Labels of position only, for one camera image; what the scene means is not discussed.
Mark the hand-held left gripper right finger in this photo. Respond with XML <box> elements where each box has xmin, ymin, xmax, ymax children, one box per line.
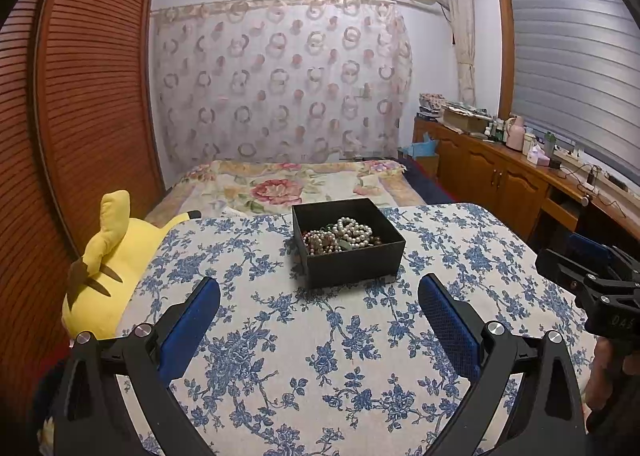
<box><xmin>417</xmin><ymin>273</ymin><xmax>588</xmax><ymax>456</ymax></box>

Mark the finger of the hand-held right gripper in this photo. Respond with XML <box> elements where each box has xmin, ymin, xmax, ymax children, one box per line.
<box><xmin>535</xmin><ymin>249</ymin><xmax>601</xmax><ymax>308</ymax></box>
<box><xmin>567</xmin><ymin>233</ymin><xmax>640</xmax><ymax>278</ymax></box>

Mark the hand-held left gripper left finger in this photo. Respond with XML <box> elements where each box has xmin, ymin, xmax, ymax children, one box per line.
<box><xmin>50</xmin><ymin>276</ymin><xmax>222</xmax><ymax>456</ymax></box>

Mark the black jewelry box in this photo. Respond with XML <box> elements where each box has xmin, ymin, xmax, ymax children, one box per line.
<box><xmin>291</xmin><ymin>197</ymin><xmax>406</xmax><ymax>291</ymax></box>

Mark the pile of pearl bead jewelry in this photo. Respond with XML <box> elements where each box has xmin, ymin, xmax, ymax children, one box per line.
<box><xmin>301</xmin><ymin>217</ymin><xmax>386</xmax><ymax>256</ymax></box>

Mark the person's right hand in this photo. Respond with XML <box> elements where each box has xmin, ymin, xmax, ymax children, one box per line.
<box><xmin>586</xmin><ymin>339</ymin><xmax>630</xmax><ymax>412</ymax></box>

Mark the yellow plush toy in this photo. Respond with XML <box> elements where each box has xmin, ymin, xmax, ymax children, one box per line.
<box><xmin>61</xmin><ymin>190</ymin><xmax>202</xmax><ymax>341</ymax></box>

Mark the brown wooden cabinet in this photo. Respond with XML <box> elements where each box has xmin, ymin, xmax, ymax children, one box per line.
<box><xmin>412</xmin><ymin>116</ymin><xmax>640</xmax><ymax>262</ymax></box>

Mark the blue floral cloth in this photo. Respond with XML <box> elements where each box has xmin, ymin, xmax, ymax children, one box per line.
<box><xmin>37</xmin><ymin>203</ymin><xmax>601</xmax><ymax>456</ymax></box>

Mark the pink thermos jug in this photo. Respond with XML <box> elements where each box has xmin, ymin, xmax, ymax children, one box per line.
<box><xmin>505</xmin><ymin>115</ymin><xmax>527</xmax><ymax>151</ymax></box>

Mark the pink floral bedspread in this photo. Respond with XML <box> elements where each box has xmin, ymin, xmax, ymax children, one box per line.
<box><xmin>145</xmin><ymin>159</ymin><xmax>426</xmax><ymax>229</ymax></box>

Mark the dark blue bed sheet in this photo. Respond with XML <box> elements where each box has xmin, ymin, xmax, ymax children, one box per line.
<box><xmin>400</xmin><ymin>156</ymin><xmax>456</xmax><ymax>205</ymax></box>

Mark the blue plastic bag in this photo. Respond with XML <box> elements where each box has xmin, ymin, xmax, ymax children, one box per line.
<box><xmin>397</xmin><ymin>132</ymin><xmax>440</xmax><ymax>159</ymax></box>

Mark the pile of papers and boxes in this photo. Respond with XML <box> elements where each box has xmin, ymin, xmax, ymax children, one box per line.
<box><xmin>417</xmin><ymin>92</ymin><xmax>496</xmax><ymax>134</ymax></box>

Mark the grey window blind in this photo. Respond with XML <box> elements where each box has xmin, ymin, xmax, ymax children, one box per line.
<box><xmin>507</xmin><ymin>0</ymin><xmax>640</xmax><ymax>187</ymax></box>

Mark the circle patterned sheer curtain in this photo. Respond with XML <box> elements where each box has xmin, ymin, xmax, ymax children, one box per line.
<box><xmin>150</xmin><ymin>0</ymin><xmax>413</xmax><ymax>174</ymax></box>

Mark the beige window curtain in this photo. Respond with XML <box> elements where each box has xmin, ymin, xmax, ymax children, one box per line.
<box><xmin>444</xmin><ymin>0</ymin><xmax>477</xmax><ymax>104</ymax></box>

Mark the brown slatted wooden wardrobe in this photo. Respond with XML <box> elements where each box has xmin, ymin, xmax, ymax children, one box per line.
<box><xmin>0</xmin><ymin>0</ymin><xmax>166</xmax><ymax>437</ymax></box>

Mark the black cable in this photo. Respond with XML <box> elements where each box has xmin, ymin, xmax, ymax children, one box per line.
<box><xmin>560</xmin><ymin>161</ymin><xmax>603</xmax><ymax>198</ymax></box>

